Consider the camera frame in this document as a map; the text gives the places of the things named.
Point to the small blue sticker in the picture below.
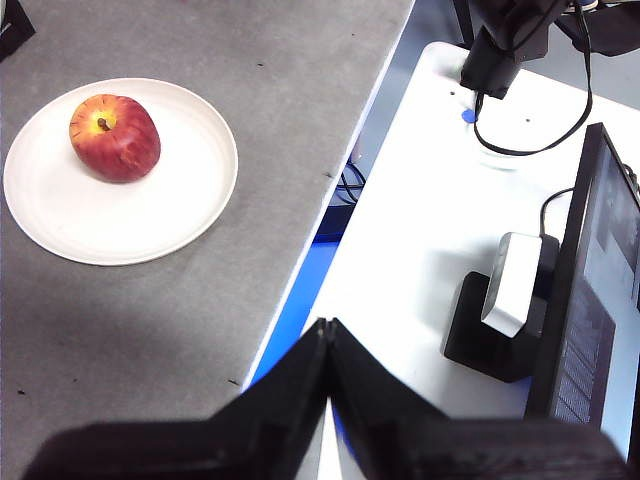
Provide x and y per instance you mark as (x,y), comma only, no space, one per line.
(468,116)

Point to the red apple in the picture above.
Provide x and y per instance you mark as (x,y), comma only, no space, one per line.
(117,140)

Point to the blue base panel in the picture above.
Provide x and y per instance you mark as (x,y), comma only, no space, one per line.
(320,260)

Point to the silver camera box with stand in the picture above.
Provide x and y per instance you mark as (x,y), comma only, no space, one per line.
(515,280)

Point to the cream yellow plate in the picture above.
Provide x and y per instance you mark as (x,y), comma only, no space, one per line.
(150,220)

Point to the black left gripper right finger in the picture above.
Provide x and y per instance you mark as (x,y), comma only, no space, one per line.
(425,450)

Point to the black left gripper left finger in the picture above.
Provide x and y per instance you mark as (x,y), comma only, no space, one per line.
(225,450)

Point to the black monitor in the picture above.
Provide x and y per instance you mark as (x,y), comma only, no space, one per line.
(600,300)

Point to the black camera stand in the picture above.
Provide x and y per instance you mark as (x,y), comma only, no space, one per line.
(480,345)

